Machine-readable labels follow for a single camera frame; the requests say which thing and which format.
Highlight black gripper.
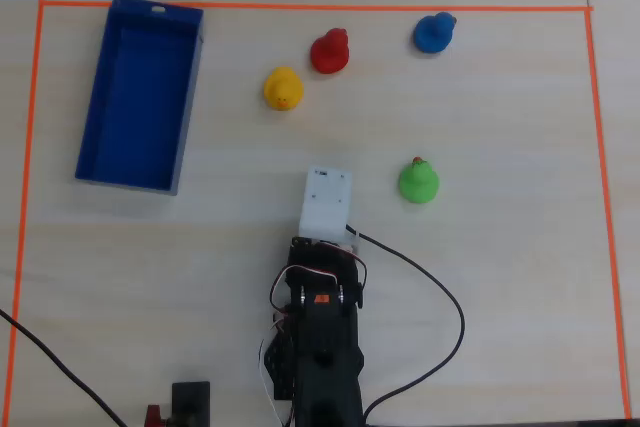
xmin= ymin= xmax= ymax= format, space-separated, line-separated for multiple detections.
xmin=291 ymin=235 xmax=354 ymax=268

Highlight green rubber duck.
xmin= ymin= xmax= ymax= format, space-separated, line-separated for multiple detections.
xmin=398 ymin=156 xmax=441 ymax=206

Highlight yellow rubber duck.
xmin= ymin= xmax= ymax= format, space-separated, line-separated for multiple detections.
xmin=263 ymin=66 xmax=305 ymax=112

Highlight red rubber duck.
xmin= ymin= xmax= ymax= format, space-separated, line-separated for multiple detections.
xmin=309 ymin=27 xmax=350 ymax=75

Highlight blue rectangular plastic box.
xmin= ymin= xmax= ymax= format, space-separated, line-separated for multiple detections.
xmin=74 ymin=0 xmax=205 ymax=197

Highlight blue rubber duck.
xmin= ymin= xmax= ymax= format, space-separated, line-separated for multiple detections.
xmin=412 ymin=11 xmax=458 ymax=55

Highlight black table clamp plate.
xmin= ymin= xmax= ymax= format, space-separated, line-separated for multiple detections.
xmin=171 ymin=381 xmax=212 ymax=427

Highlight orange tape strip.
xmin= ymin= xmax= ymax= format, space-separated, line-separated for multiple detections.
xmin=584 ymin=7 xmax=633 ymax=421
xmin=38 ymin=0 xmax=595 ymax=13
xmin=0 ymin=0 xmax=46 ymax=427

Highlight red white servo wires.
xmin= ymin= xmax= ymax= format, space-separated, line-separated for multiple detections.
xmin=258 ymin=240 xmax=370 ymax=426

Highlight black camera cable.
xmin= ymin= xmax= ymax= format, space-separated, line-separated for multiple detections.
xmin=357 ymin=231 xmax=466 ymax=423

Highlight black cable on table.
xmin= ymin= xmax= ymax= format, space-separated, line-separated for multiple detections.
xmin=0 ymin=308 xmax=129 ymax=427

